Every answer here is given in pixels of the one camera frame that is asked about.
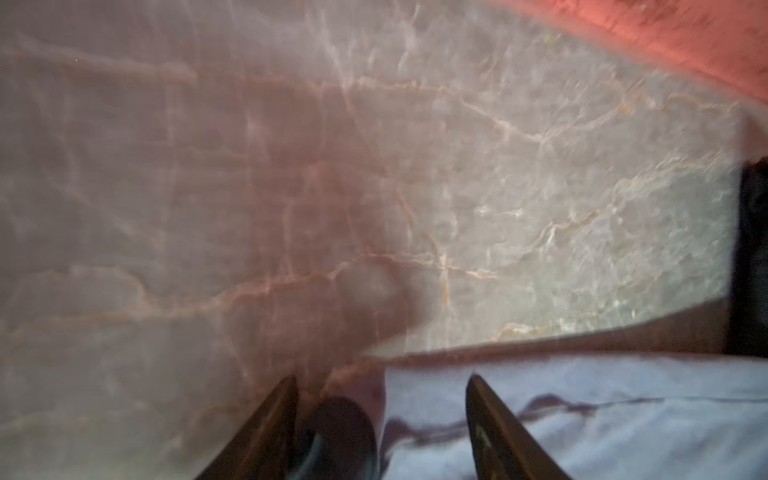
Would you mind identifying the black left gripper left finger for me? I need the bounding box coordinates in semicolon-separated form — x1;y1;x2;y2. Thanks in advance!
197;376;299;480

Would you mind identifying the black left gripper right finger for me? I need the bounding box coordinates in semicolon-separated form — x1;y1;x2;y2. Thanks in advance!
465;374;568;480

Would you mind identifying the grey-blue tank top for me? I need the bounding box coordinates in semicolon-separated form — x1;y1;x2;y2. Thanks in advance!
287;350;768;480

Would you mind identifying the navy tank top red trim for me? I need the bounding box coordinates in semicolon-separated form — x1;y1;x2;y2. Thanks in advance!
725;157;767;358

